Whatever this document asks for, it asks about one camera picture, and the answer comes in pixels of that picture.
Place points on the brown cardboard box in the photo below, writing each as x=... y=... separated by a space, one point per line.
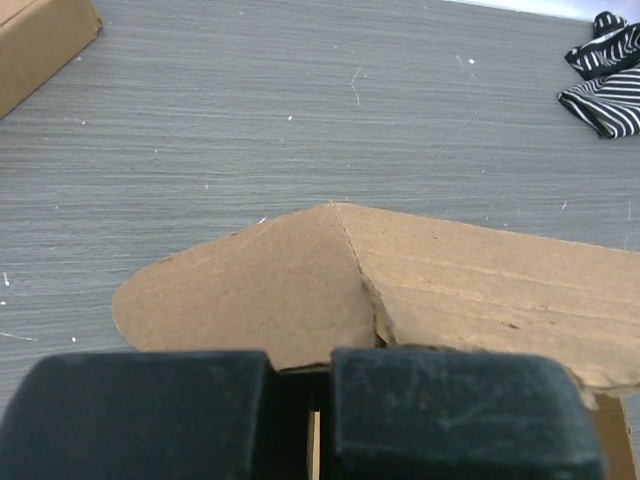
x=343 y=275
x=38 y=38

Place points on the black white striped cloth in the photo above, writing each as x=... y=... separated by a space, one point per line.
x=607 y=99

